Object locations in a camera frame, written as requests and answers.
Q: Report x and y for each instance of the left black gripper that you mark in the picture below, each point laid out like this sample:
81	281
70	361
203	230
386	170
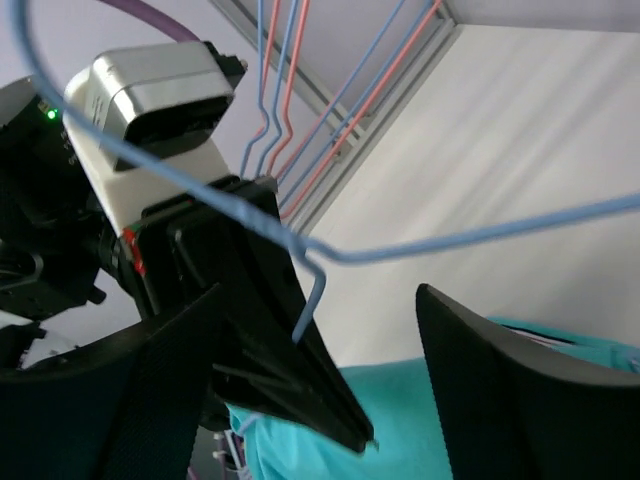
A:
180	249

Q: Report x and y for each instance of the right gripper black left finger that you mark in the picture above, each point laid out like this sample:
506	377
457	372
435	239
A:
124	407

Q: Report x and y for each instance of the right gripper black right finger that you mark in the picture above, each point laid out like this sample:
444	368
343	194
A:
511	408

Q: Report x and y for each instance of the pale blue wire hanger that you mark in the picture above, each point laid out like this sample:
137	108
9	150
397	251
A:
266	226

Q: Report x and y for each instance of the teal trousers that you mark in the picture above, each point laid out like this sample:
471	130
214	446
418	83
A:
397	397

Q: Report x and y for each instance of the salmon pink wire hanger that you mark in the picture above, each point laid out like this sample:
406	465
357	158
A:
307	179

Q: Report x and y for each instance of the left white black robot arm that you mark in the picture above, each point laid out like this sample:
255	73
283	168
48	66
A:
55	238

